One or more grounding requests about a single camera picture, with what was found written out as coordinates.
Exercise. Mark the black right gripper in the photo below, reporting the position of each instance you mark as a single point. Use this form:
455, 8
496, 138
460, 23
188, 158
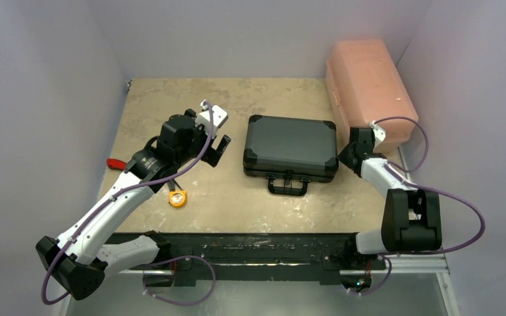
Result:
358, 147

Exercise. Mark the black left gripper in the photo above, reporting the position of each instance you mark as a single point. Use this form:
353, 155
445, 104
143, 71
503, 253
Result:
211, 155

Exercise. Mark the black poker set case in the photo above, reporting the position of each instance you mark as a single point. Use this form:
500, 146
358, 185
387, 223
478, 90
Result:
290, 152

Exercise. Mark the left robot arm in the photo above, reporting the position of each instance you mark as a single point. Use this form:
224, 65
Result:
81, 257

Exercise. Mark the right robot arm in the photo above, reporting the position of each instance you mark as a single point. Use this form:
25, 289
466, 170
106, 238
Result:
411, 217

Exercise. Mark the pink plastic storage box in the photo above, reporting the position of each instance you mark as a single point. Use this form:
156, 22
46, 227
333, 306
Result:
364, 86

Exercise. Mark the orange tape measure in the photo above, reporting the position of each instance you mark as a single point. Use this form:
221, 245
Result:
178, 198

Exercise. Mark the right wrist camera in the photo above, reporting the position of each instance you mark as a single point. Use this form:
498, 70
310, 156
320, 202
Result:
378, 132

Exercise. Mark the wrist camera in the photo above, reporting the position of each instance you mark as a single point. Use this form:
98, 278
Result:
378, 132
211, 115

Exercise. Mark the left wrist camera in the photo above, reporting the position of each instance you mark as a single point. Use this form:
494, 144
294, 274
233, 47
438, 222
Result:
211, 115

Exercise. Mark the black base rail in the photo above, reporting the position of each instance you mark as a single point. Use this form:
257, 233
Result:
326, 258

